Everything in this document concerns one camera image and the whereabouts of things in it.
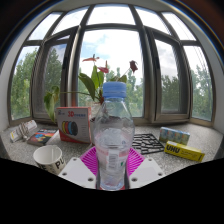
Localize colourful flat black box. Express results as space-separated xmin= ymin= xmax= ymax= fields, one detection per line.
xmin=27 ymin=128 xmax=59 ymax=147

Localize white and red filament box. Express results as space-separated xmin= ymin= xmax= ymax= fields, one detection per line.
xmin=55 ymin=106 xmax=93 ymax=144

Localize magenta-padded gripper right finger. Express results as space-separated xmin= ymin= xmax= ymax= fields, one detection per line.
xmin=127 ymin=147 xmax=166 ymax=190

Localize clear blue-capped water bottle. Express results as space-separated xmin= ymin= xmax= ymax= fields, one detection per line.
xmin=92 ymin=81 xmax=136 ymax=192

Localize light blue-green box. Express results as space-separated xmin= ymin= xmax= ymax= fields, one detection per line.
xmin=158 ymin=126 xmax=191 ymax=146

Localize white cup with black letters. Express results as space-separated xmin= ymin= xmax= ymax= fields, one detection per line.
xmin=32 ymin=144 xmax=67 ymax=176

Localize black lattice trivet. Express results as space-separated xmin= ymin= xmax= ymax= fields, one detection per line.
xmin=131 ymin=133 xmax=165 ymax=155

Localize red-flowered plant in white pot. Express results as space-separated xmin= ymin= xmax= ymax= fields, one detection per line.
xmin=43 ymin=54 xmax=139 ymax=144

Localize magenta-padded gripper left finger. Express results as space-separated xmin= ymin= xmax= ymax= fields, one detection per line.
xmin=58 ymin=146 xmax=100 ymax=190

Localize long yellow glue box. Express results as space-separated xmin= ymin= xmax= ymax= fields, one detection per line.
xmin=163 ymin=140 xmax=206 ymax=163

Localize small white packets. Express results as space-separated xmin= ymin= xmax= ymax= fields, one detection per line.
xmin=9 ymin=119 xmax=38 ymax=143

